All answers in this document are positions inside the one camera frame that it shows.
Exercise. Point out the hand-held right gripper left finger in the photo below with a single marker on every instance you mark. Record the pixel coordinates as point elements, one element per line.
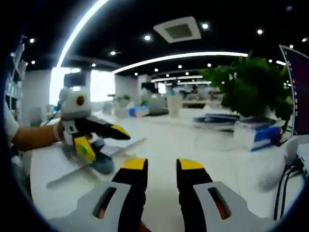
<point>131,188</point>

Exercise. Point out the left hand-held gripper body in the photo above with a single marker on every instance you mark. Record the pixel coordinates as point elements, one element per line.
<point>72,106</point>

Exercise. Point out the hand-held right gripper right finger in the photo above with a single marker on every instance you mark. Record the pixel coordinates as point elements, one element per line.
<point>193,193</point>

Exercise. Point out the blue box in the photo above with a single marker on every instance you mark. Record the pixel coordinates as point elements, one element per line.
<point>133,112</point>

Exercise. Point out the ceiling light strips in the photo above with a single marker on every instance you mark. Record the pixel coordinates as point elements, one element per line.
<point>72,36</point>

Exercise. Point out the stack of printed papers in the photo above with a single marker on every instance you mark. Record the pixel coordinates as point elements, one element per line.
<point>214,120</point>

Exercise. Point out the white rounded device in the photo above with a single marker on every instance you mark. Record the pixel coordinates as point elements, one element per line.
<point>270,174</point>

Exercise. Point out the white cardboard box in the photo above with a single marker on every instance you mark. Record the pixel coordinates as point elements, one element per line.
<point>260,137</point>

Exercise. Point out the ceiling spot lights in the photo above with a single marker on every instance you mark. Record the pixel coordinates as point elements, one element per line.
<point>147,37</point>

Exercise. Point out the green potted plant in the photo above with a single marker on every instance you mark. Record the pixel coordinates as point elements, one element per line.
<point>251,91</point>

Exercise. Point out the ceiling air conditioner vent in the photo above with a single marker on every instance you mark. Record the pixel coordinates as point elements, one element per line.
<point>177,30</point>

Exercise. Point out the laptop with purple screen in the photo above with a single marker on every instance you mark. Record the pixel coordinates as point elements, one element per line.
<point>300,96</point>

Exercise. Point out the dark wall screen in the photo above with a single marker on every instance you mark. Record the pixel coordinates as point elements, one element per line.
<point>74,79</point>

